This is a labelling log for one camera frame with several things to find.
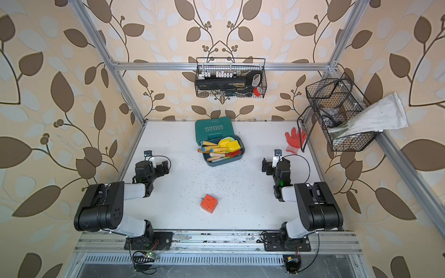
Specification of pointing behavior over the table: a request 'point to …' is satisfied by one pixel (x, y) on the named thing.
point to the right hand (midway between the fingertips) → (274, 158)
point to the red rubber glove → (294, 141)
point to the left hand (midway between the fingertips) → (158, 160)
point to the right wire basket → (335, 101)
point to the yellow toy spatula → (231, 146)
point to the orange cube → (209, 203)
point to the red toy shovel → (228, 154)
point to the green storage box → (214, 130)
